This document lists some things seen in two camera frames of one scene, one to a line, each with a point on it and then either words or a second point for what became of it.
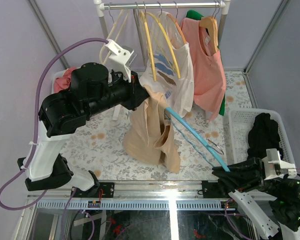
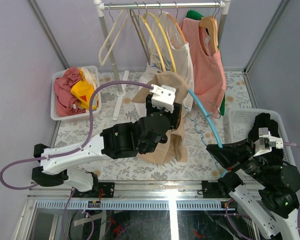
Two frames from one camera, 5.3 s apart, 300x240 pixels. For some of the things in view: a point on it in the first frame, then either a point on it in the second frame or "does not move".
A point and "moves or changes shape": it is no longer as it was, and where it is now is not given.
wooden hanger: [211, 23] does not move
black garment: [264, 134] does not move
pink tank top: [208, 74] does not move
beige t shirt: [149, 138] moves or changes shape
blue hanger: [209, 140] → [224, 173]
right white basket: [240, 121] does not move
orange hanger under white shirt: [175, 20] does not move
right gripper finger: [251, 165] → [241, 151]
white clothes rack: [221, 6] does not move
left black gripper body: [120, 90] → [173, 114]
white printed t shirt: [171, 69] does not move
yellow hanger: [148, 41] → [145, 20]
